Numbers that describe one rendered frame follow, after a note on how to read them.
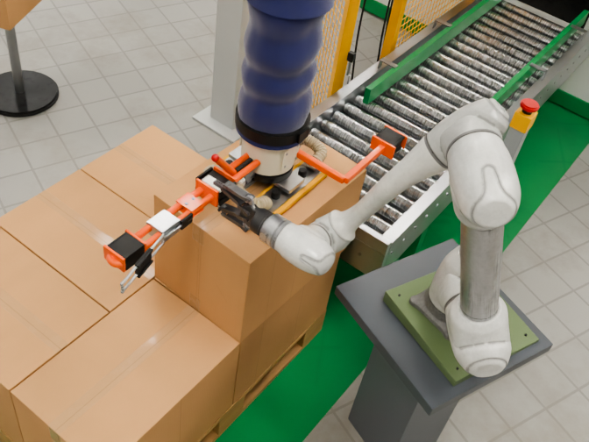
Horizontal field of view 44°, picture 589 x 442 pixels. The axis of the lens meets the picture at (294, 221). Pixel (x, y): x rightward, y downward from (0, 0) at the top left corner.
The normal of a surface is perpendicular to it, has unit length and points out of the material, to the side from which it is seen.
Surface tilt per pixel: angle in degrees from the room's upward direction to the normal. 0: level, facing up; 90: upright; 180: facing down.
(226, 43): 90
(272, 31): 104
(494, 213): 86
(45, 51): 0
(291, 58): 77
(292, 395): 0
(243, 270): 90
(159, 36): 0
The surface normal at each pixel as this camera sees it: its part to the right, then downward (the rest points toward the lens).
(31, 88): 0.13, -0.69
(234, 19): -0.60, 0.51
